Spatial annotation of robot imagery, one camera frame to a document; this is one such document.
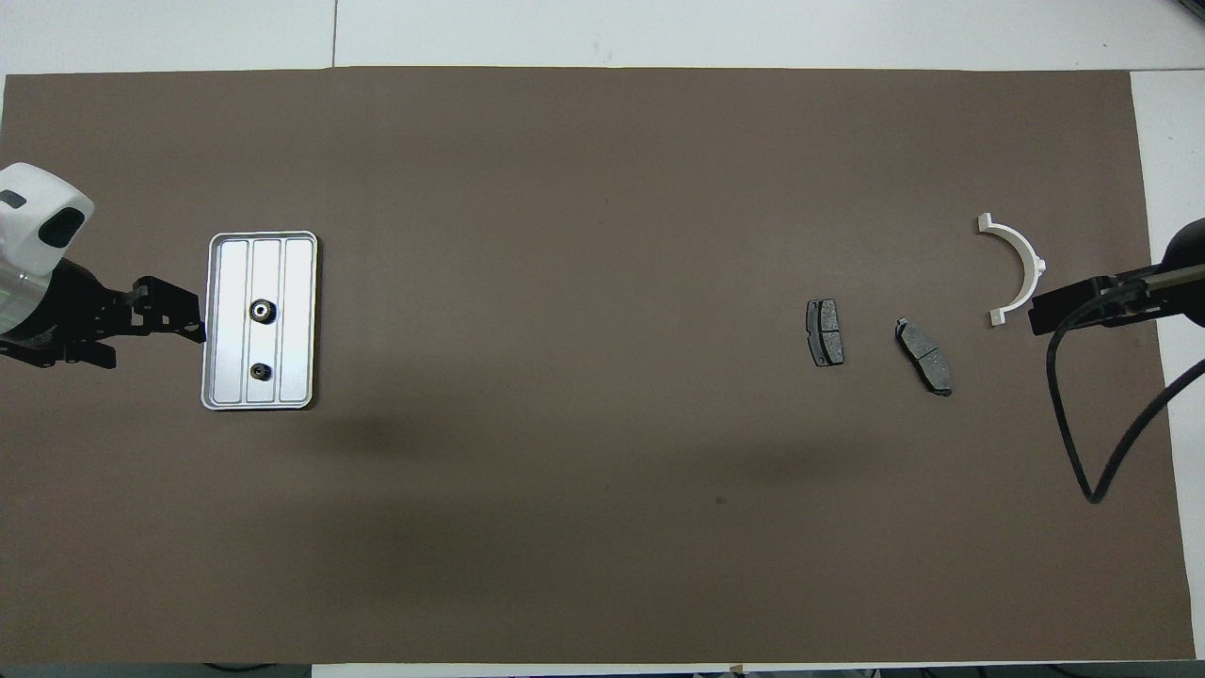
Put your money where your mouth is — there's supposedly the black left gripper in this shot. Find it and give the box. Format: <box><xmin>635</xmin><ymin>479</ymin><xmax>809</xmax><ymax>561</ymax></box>
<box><xmin>0</xmin><ymin>262</ymin><xmax>206</xmax><ymax>370</ymax></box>

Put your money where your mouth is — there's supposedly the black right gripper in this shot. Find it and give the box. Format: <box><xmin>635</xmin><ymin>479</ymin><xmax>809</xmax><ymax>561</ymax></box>
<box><xmin>1028</xmin><ymin>217</ymin><xmax>1205</xmax><ymax>337</ymax></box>

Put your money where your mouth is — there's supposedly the silver metal tray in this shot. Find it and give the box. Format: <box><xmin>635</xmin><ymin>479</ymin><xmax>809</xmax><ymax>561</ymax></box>
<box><xmin>201</xmin><ymin>231</ymin><xmax>319</xmax><ymax>412</ymax></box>

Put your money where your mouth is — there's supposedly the large dark brake pad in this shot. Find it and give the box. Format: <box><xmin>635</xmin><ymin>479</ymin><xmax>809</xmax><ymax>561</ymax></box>
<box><xmin>894</xmin><ymin>317</ymin><xmax>954</xmax><ymax>397</ymax></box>

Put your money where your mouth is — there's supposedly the small dark brake pad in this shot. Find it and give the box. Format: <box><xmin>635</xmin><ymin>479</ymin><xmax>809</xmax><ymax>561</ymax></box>
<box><xmin>806</xmin><ymin>299</ymin><xmax>845</xmax><ymax>368</ymax></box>

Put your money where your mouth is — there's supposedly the brown table mat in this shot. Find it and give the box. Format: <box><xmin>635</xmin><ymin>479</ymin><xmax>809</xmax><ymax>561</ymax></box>
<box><xmin>0</xmin><ymin>66</ymin><xmax>1197</xmax><ymax>665</ymax></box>

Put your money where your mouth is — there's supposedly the white semicircular bracket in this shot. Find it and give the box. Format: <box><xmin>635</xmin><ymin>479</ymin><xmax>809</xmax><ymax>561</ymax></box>
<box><xmin>975</xmin><ymin>213</ymin><xmax>1048</xmax><ymax>329</ymax></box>

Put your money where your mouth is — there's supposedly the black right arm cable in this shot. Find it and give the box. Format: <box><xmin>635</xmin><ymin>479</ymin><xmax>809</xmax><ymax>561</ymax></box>
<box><xmin>1047</xmin><ymin>264</ymin><xmax>1205</xmax><ymax>505</ymax></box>

